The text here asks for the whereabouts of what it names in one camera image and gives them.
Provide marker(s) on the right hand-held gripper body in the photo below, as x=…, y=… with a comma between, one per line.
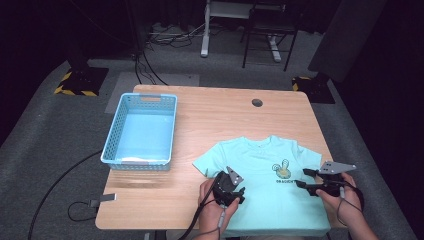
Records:
x=333, y=176

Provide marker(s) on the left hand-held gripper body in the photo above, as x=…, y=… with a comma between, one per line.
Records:
x=225, y=186

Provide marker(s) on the mint green t-shirt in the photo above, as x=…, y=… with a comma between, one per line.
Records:
x=266, y=173

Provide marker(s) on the person's right hand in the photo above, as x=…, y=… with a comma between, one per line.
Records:
x=346, y=200

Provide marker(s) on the person's left hand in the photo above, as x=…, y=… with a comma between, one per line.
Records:
x=211, y=213

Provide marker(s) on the black yellow striped stand base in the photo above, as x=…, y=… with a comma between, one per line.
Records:
x=313, y=89
x=81, y=81

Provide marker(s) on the light blue plastic basket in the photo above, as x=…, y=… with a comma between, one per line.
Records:
x=143, y=136

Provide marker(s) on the grey upright panel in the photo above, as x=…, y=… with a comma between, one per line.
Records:
x=343, y=36

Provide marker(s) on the black metal chair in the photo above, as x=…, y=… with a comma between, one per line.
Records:
x=266, y=30

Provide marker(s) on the white desk frame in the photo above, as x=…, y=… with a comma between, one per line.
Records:
x=213, y=20

